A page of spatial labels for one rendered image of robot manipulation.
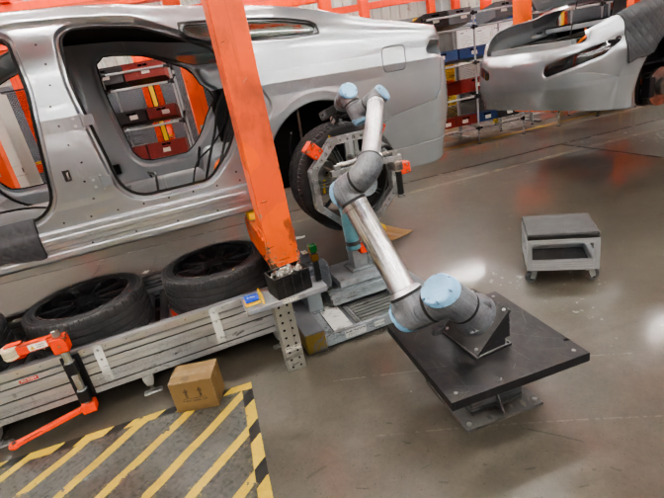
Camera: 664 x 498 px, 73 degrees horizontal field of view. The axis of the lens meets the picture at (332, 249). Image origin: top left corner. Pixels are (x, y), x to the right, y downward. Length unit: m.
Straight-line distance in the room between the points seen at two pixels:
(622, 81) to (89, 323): 4.29
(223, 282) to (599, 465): 1.93
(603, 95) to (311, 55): 2.64
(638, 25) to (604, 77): 0.43
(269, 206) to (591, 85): 3.11
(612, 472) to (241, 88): 2.16
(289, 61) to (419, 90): 0.91
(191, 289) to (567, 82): 3.53
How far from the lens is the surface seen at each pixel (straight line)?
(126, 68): 6.39
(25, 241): 2.94
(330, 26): 3.02
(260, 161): 2.29
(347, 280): 2.86
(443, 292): 1.78
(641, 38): 4.64
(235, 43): 2.28
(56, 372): 2.72
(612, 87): 4.58
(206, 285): 2.63
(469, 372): 1.88
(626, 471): 2.03
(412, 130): 3.20
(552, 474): 1.96
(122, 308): 2.74
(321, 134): 2.63
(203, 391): 2.43
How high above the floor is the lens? 1.46
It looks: 21 degrees down
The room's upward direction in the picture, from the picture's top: 11 degrees counter-clockwise
